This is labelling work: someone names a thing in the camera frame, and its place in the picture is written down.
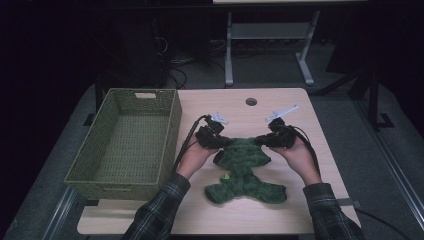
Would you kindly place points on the green woven basket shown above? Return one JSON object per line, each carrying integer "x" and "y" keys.
{"x": 100, "y": 166}

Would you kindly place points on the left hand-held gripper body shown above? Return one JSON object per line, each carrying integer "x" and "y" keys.
{"x": 210, "y": 135}

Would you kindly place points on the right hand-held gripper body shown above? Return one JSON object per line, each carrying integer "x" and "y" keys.
{"x": 281, "y": 136}

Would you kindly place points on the black metal post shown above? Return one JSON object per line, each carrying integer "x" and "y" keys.
{"x": 99, "y": 95}

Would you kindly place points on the green fleece garment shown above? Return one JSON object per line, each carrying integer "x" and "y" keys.
{"x": 243, "y": 173}

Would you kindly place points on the person's right hand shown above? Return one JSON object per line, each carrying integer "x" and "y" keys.
{"x": 300, "y": 160}

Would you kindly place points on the grey tape strip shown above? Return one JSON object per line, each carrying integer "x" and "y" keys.
{"x": 348, "y": 202}

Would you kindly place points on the black metal stand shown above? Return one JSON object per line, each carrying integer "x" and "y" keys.
{"x": 373, "y": 100}

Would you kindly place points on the metal floor rail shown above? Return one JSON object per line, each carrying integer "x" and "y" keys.
{"x": 58, "y": 213}
{"x": 393, "y": 166}

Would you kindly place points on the person's left hand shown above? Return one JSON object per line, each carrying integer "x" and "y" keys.
{"x": 195, "y": 160}

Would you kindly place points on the grey metal table frame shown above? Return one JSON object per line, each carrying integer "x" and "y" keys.
{"x": 266, "y": 31}

